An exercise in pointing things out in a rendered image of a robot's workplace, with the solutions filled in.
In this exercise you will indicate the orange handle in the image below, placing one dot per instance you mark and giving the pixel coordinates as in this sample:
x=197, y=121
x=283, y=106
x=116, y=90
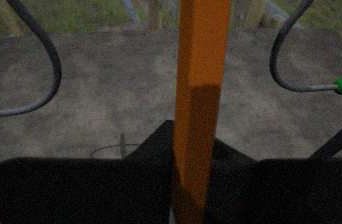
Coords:
x=203, y=32

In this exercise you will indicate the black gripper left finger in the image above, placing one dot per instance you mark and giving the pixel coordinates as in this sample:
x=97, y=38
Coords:
x=134, y=190

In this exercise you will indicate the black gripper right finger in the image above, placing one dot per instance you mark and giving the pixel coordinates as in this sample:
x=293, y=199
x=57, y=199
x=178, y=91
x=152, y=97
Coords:
x=242, y=190

